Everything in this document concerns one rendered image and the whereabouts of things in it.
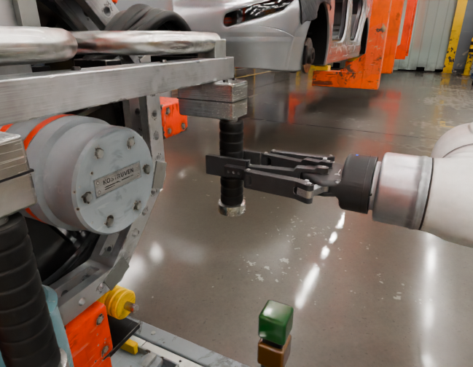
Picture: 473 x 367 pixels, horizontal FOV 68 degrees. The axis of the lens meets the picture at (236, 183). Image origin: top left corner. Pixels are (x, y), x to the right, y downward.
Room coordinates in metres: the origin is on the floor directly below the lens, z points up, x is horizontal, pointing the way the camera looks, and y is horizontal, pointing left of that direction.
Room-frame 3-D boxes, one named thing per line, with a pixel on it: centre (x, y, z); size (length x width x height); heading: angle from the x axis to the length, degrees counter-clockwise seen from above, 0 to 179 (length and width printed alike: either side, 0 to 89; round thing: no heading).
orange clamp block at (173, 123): (0.74, 0.16, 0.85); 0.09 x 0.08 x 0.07; 154
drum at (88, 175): (0.42, 0.23, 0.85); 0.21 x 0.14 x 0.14; 64
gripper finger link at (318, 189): (0.41, -0.10, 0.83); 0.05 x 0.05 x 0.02; 75
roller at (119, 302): (0.61, 0.33, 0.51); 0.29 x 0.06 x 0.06; 64
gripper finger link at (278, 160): (0.48, -0.09, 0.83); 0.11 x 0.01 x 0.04; 52
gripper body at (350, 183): (0.43, -0.14, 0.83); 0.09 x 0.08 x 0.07; 64
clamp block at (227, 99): (0.52, 0.03, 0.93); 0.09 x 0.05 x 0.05; 64
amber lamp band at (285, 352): (0.38, -0.06, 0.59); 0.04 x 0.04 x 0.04; 64
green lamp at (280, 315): (0.38, -0.06, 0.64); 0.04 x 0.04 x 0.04; 64
